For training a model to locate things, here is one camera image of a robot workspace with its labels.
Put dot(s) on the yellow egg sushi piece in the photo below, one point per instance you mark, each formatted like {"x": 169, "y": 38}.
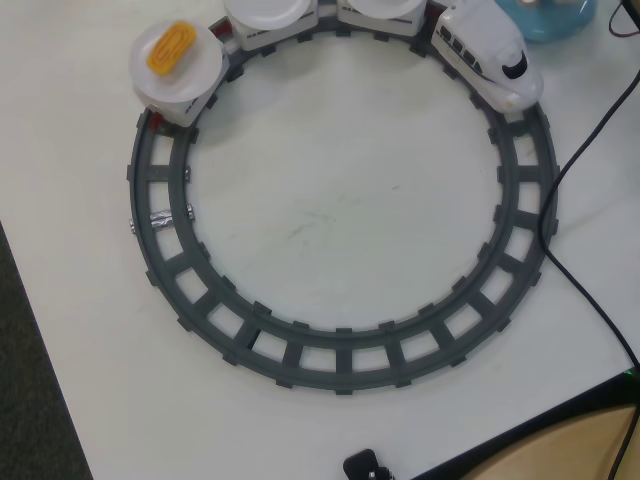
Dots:
{"x": 170, "y": 47}

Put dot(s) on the white Shinkansen toy locomotive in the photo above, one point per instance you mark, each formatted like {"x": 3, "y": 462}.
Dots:
{"x": 480, "y": 45}

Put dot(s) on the light blue round dish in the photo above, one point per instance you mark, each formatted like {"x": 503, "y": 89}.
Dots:
{"x": 555, "y": 27}

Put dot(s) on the silver foil tape piece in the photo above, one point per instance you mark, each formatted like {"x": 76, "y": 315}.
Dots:
{"x": 161, "y": 220}

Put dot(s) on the black plug adapter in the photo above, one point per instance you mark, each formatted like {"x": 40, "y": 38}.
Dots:
{"x": 362, "y": 465}

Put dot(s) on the light wooden desk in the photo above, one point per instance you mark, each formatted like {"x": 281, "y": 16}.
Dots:
{"x": 575, "y": 450}

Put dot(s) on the grey circular toy rail track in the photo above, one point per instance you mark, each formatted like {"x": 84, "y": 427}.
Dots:
{"x": 344, "y": 360}

